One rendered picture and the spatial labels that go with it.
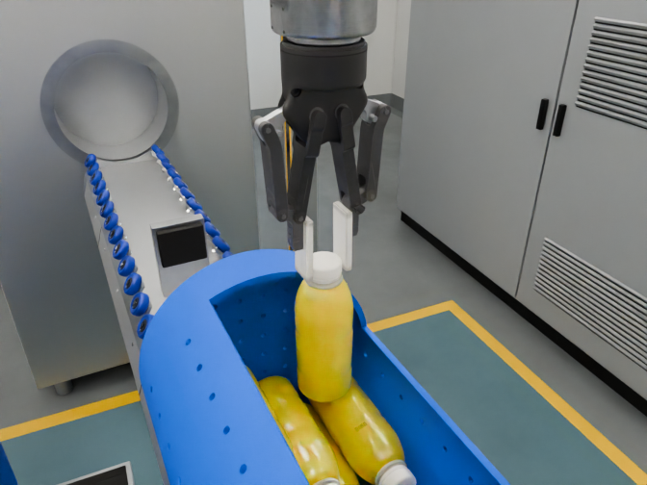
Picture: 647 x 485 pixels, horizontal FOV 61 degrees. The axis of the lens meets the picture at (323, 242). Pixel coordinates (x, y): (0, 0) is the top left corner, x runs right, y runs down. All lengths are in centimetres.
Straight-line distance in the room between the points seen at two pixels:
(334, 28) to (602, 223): 187
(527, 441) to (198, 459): 176
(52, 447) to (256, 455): 181
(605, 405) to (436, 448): 180
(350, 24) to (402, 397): 43
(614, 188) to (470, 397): 93
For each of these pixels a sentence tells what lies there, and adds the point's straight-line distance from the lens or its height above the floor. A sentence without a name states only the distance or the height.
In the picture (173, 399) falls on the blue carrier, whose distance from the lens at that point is 57.
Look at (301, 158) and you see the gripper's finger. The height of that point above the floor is 138.
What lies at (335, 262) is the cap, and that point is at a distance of 57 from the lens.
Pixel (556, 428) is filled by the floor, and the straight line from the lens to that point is 225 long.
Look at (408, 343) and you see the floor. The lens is 246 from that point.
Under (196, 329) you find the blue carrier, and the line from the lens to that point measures 58.
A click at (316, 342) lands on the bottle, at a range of 60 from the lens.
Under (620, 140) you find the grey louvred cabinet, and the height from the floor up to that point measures 95.
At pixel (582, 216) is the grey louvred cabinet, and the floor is 63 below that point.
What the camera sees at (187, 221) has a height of 108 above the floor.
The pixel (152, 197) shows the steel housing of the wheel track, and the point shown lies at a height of 93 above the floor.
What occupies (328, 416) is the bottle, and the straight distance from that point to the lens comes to 70.
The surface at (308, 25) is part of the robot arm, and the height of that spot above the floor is 150.
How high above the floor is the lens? 156
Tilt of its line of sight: 29 degrees down
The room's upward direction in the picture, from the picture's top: straight up
